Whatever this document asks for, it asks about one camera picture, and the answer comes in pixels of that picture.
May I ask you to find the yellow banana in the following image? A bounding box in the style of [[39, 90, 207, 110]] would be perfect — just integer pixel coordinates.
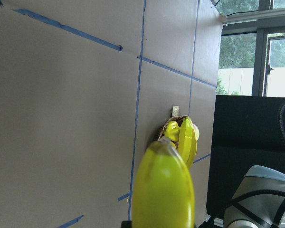
[[177, 117, 197, 169], [132, 137, 195, 228]]

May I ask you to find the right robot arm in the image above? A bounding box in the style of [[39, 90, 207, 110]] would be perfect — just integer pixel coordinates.
[[223, 165, 285, 228]]

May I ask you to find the brown wicker basket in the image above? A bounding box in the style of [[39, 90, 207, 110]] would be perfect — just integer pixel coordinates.
[[153, 115, 189, 141]]

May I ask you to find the white basket tag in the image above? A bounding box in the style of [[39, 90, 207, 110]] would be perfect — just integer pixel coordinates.
[[171, 105, 180, 117]]

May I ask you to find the yellow pear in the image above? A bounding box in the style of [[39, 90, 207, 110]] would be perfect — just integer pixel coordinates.
[[164, 121, 180, 142]]

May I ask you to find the pink peach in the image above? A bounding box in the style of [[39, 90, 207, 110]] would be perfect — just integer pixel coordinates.
[[193, 124, 200, 141]]

